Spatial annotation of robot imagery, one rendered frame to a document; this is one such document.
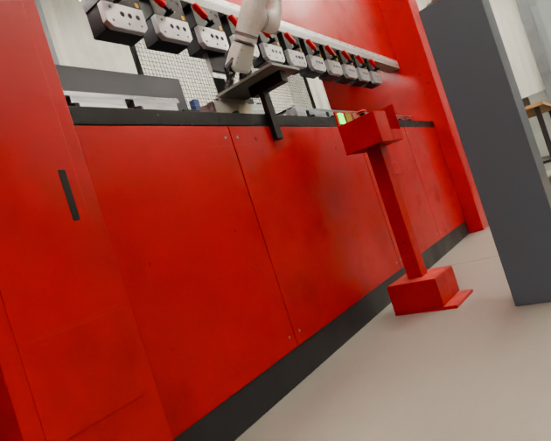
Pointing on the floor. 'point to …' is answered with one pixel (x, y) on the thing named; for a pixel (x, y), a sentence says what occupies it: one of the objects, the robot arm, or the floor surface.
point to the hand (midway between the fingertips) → (234, 86)
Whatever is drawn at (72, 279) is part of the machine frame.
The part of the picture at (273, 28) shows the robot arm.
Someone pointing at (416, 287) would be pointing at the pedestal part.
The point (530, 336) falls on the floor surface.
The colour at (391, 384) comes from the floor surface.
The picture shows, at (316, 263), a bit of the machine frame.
